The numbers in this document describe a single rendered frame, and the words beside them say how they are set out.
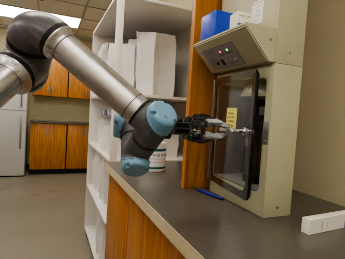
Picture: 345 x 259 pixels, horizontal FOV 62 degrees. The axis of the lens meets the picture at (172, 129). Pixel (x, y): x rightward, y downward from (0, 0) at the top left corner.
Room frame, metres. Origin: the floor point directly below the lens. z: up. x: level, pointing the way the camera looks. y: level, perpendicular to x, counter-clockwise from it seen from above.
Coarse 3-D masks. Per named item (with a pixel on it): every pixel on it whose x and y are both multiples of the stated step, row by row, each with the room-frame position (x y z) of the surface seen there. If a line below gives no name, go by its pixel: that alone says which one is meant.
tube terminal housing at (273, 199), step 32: (224, 0) 1.14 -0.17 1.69; (256, 0) 0.97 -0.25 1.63; (288, 0) 0.88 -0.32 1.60; (288, 32) 0.88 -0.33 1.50; (288, 64) 0.89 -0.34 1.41; (288, 96) 0.89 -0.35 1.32; (288, 128) 0.90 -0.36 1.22; (288, 160) 0.90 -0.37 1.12; (224, 192) 1.06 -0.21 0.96; (256, 192) 0.90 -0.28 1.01; (288, 192) 0.90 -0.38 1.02
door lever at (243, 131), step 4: (220, 128) 0.95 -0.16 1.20; (224, 128) 0.92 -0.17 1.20; (228, 128) 0.89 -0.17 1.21; (232, 128) 0.88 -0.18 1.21; (244, 128) 0.89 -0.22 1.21; (228, 132) 0.88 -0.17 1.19; (232, 132) 0.88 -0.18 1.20; (236, 132) 0.88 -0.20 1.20; (240, 132) 0.89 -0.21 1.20; (244, 132) 0.89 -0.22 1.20
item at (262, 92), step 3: (261, 81) 0.98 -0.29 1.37; (264, 81) 0.97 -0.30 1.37; (261, 84) 0.97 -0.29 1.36; (264, 84) 0.97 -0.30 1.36; (261, 87) 0.97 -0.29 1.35; (264, 87) 0.96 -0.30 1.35; (261, 90) 0.96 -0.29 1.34; (264, 90) 0.96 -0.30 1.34; (258, 93) 0.97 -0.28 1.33; (261, 93) 0.96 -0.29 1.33; (264, 93) 0.96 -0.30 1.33; (258, 96) 0.96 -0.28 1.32; (261, 96) 0.96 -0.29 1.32; (264, 96) 0.95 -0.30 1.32; (258, 99) 1.12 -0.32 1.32; (261, 99) 1.12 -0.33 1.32; (264, 99) 1.11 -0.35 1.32
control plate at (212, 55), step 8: (216, 48) 1.01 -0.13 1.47; (224, 48) 0.97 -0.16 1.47; (232, 48) 0.94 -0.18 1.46; (208, 56) 1.08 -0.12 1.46; (216, 56) 1.04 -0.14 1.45; (224, 56) 1.00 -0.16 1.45; (232, 56) 0.97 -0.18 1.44; (240, 56) 0.94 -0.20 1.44; (216, 64) 1.08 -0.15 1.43; (232, 64) 1.00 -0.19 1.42; (240, 64) 0.97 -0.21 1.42
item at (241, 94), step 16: (224, 80) 1.06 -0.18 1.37; (240, 80) 0.94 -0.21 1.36; (256, 80) 0.85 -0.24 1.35; (224, 96) 1.05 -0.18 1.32; (240, 96) 0.94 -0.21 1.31; (256, 96) 0.86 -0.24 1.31; (224, 112) 1.05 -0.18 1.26; (240, 112) 0.93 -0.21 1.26; (240, 128) 0.92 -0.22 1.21; (224, 144) 1.03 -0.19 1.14; (240, 144) 0.91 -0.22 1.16; (224, 160) 1.02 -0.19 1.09; (240, 160) 0.91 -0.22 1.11; (224, 176) 1.01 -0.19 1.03; (240, 176) 0.90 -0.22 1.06; (240, 192) 0.89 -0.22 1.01
